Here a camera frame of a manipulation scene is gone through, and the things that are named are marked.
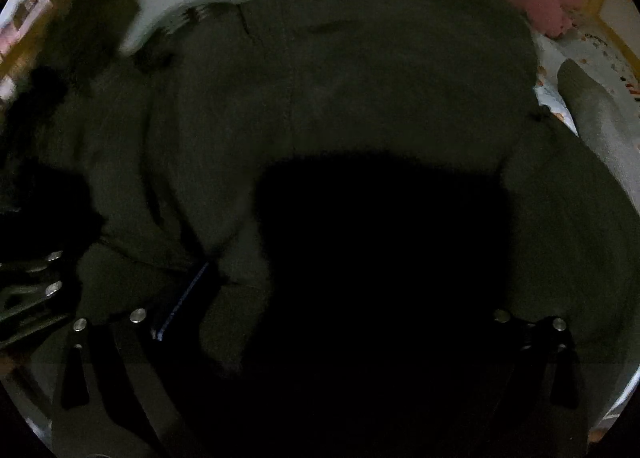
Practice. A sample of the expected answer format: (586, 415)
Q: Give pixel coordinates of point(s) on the light grey garment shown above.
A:
(600, 118)

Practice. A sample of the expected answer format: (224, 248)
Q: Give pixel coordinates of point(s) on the olive green jacket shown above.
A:
(375, 78)

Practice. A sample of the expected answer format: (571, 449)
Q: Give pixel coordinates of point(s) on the cartoon printed blanket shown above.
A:
(612, 63)

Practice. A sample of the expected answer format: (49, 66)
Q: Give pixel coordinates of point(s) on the pink plush toy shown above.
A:
(537, 3)

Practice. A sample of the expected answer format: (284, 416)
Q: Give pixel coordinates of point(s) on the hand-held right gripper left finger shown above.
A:
(185, 295)

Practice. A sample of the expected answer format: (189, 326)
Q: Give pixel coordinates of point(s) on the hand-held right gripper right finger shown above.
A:
(537, 338)

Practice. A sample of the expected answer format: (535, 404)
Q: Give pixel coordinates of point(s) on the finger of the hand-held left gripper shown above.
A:
(35, 265)
(35, 298)

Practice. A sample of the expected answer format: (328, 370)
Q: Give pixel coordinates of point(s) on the black zip jacket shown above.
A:
(380, 263)

